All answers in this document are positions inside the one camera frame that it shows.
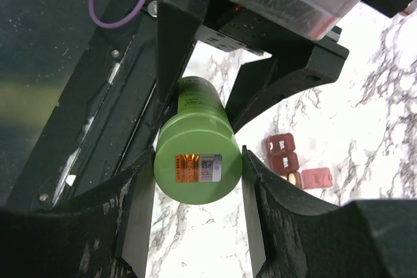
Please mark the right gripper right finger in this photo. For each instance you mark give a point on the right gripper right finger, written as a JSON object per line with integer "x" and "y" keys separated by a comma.
{"x": 294, "y": 234}

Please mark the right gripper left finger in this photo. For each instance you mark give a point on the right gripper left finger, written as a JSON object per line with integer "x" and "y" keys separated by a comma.
{"x": 102, "y": 233}

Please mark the green pill bottle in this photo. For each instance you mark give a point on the green pill bottle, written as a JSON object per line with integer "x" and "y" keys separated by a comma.
{"x": 197, "y": 158}

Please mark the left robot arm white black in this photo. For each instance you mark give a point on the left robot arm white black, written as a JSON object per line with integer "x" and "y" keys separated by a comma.
{"x": 293, "y": 32}

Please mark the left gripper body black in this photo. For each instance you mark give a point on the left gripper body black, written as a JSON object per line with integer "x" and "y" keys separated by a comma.
{"x": 230, "y": 26}

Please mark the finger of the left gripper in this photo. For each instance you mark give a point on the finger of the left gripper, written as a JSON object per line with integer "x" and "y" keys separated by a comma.
{"x": 264, "y": 83}
{"x": 177, "y": 24}

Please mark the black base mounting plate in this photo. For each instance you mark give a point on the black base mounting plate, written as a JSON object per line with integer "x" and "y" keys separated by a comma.
{"x": 56, "y": 67}

